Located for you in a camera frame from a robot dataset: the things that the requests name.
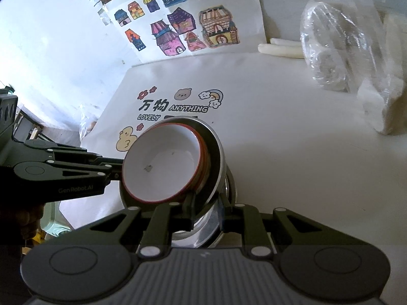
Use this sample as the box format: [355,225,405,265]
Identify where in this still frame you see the stainless steel plate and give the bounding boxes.
[223,167,238,205]
[172,165,238,249]

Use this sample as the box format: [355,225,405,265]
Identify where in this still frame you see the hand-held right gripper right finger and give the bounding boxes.
[218,195,334,259]

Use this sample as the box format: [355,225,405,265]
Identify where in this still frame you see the coloured houses drawing sheet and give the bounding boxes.
[95,0,267,68]

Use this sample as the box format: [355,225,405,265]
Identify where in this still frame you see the white printed tablecloth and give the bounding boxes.
[59,51,407,251]

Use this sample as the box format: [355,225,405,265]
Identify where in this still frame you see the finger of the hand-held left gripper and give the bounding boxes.
[13,160,123,184]
[24,140,124,168]

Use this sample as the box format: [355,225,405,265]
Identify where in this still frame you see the white red-rimmed bowl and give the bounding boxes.
[122,124,204,202]
[149,121,212,197]

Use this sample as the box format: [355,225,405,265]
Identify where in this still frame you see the clear bag of fruit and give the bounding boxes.
[78,110,99,140]

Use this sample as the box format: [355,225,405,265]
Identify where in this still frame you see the pale green plastic stool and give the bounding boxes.
[40,202,75,240]

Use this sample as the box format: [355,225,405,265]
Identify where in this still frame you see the white wrapped bundle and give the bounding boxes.
[356,2,407,135]

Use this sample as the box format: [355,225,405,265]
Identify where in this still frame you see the stainless steel bowl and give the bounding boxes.
[119,116,228,217]

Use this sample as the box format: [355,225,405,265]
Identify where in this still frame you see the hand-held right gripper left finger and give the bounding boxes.
[79,192,198,259]

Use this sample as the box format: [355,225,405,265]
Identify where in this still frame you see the person's left hand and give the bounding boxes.
[0,203,44,249]

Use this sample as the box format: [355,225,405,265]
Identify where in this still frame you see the clear plastic bag white rolls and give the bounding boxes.
[300,0,384,93]

